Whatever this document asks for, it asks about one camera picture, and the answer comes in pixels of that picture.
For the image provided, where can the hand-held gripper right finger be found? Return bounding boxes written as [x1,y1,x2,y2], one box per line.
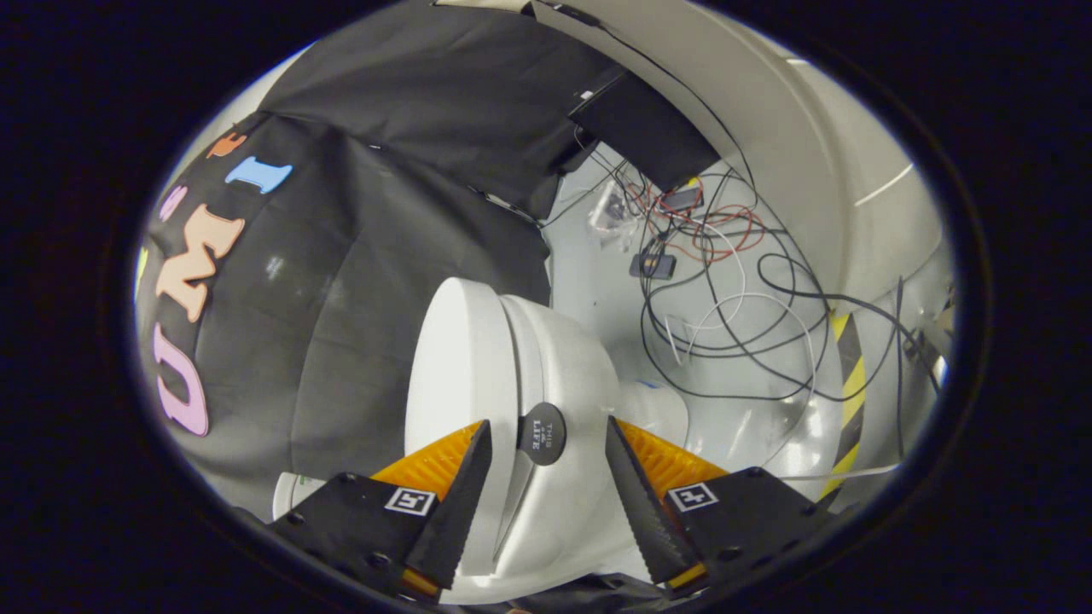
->
[606,416,841,595]

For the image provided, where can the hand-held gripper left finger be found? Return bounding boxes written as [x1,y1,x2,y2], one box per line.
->
[266,420,494,602]

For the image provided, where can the white toilet lid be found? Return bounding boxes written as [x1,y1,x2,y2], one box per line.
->
[405,277,523,589]

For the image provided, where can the white toilet bowl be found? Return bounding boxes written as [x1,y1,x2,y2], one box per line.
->
[499,294,692,602]

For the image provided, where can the yellow black hazard tape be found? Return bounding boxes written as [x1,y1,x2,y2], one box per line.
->
[819,311,868,501]

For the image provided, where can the black backdrop cloth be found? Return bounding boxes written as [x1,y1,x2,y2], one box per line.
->
[136,0,615,521]

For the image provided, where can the clear plastic bag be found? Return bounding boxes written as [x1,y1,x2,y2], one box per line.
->
[589,183,636,240]

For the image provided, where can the black flat box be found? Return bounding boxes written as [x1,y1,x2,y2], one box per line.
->
[570,68,720,193]

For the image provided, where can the tangle of cables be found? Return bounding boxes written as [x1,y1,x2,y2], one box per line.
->
[546,145,948,461]

